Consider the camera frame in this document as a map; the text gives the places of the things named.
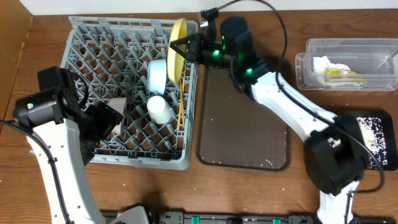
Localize yellow plate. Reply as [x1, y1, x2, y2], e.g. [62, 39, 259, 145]
[167, 18, 187, 83]

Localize pink saucer plate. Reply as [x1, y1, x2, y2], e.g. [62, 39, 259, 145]
[107, 98, 127, 134]

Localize wooden chopstick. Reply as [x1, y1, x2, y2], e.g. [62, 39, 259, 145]
[177, 68, 187, 132]
[179, 78, 185, 126]

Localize light blue bowl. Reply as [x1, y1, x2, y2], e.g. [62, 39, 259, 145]
[147, 59, 167, 95]

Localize cream white cup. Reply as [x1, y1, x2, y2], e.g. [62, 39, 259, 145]
[147, 95, 172, 124]

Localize white napkin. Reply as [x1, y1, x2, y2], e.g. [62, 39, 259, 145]
[313, 56, 362, 87]

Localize orange snack wrapper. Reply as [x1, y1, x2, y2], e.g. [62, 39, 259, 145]
[325, 68, 368, 84]

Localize white rice food scraps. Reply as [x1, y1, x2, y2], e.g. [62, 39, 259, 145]
[356, 117, 388, 168]

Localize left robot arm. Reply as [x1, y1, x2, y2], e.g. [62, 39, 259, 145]
[13, 67, 123, 223]

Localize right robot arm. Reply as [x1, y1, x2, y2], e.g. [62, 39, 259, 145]
[169, 17, 370, 223]

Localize grey plastic dish rack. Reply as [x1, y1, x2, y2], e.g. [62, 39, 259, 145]
[61, 16, 197, 170]

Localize brown serving tray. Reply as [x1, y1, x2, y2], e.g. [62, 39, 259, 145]
[197, 68, 292, 172]

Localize clear plastic bin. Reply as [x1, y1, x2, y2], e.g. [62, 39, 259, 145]
[295, 38, 397, 91]

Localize black plastic bin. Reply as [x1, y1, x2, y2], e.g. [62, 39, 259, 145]
[352, 110, 397, 171]

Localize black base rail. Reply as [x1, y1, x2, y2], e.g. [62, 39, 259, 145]
[102, 203, 398, 224]

